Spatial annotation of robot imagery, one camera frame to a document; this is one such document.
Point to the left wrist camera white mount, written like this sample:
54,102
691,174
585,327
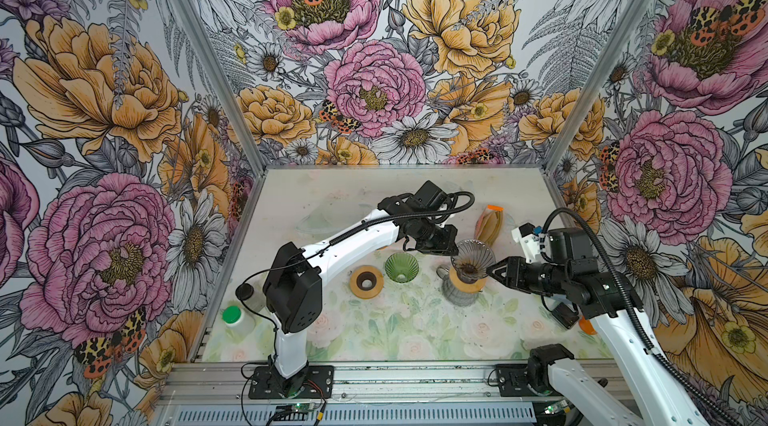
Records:
448,205

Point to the black lid jar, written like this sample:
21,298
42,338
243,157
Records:
252,298

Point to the wooden ring holder front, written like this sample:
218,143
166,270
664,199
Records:
468,288

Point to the green glass dripper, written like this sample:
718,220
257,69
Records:
401,268

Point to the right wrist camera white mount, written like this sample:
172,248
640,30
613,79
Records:
530,240

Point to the green lid bottle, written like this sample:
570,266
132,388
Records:
238,323

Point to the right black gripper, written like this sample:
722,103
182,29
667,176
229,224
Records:
515,268

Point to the clear grey glass dripper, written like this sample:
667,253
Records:
472,261

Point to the green circuit board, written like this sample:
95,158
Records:
556,408

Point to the small black box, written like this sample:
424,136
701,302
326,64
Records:
566,316

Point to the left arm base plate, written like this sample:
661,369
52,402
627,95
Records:
311,382

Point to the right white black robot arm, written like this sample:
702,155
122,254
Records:
562,263

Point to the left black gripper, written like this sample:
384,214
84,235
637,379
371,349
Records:
446,245

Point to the orange coffee filter pack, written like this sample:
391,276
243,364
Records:
489,225

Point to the wooden ring holder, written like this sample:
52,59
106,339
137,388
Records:
468,288
366,282

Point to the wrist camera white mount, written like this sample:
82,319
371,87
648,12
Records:
448,205
530,240

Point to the aluminium rail frame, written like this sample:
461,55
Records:
364,393

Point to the orange lid bottle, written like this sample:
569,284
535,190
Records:
586,326

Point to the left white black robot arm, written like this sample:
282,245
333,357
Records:
293,287

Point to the wooden ring holder near green dripper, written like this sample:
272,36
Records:
366,282

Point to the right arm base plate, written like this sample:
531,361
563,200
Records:
519,380

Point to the clear grey glass carafe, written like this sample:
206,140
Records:
450,293

